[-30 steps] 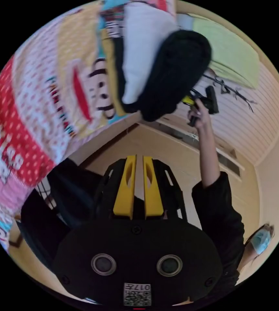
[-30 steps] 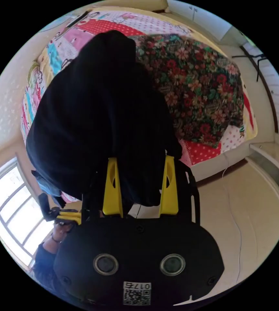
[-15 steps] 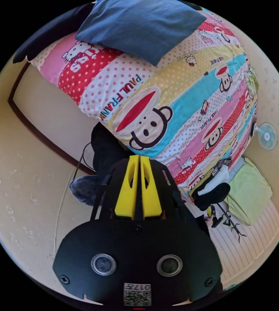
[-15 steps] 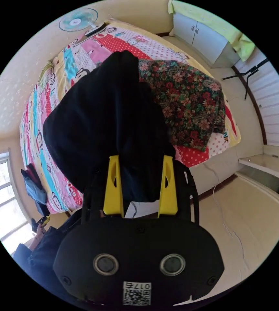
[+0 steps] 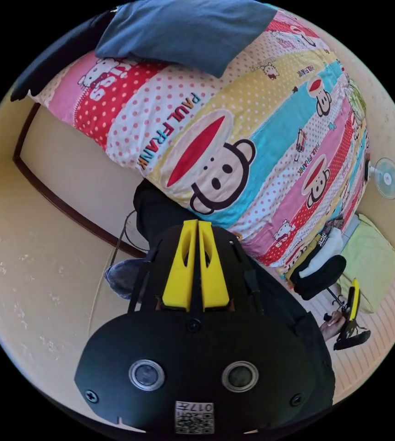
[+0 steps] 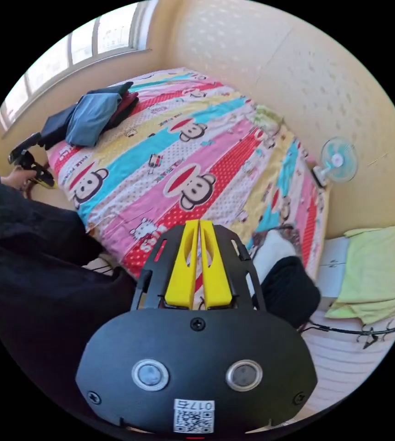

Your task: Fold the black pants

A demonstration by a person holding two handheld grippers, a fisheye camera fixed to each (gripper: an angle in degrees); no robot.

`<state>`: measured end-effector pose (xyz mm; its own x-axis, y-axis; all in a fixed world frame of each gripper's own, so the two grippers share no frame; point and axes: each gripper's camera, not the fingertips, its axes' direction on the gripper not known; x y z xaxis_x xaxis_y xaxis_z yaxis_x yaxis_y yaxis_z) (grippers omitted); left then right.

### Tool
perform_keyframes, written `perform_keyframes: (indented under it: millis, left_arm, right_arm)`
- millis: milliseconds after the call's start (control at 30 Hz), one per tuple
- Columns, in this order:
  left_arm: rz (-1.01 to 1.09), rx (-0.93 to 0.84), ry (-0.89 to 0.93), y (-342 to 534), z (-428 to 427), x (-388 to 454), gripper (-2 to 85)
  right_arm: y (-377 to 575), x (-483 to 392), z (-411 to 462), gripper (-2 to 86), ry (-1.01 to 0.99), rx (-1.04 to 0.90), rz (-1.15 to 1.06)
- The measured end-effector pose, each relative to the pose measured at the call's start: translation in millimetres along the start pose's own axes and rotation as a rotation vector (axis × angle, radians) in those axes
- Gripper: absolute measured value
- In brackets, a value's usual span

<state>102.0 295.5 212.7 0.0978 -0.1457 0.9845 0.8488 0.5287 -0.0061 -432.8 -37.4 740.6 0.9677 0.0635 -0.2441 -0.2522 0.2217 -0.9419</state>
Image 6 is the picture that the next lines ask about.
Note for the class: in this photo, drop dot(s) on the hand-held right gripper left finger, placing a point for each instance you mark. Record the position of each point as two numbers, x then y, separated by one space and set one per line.
183 272

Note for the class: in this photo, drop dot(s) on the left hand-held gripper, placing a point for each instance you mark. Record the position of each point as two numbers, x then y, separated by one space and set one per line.
34 165

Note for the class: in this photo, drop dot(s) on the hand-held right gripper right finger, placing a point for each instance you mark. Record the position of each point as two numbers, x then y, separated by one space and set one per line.
215 275

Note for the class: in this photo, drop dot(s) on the person's left hand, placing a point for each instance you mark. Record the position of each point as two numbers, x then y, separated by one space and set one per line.
16 179

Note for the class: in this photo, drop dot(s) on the loose pile of clothes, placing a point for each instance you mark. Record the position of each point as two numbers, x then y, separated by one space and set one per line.
287 289

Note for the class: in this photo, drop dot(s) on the folded pile of clothes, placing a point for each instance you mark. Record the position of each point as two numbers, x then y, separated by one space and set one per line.
90 117

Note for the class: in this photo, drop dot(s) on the person's body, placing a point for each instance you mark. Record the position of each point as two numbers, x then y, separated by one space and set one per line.
28 275

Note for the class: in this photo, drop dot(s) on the white carton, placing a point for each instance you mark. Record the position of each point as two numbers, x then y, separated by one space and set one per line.
333 272

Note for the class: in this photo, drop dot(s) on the bed with cartoon printed sheet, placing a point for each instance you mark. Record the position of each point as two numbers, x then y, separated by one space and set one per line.
183 151

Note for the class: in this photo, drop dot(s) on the window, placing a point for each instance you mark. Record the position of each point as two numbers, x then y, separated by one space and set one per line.
80 44

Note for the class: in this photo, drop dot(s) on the light green towel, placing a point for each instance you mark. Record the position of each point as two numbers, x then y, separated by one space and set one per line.
376 272

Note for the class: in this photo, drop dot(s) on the small blue fan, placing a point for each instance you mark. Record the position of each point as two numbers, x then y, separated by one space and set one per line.
338 159

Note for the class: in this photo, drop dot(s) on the black clothes hanger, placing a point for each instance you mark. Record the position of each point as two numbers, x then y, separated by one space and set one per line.
373 339

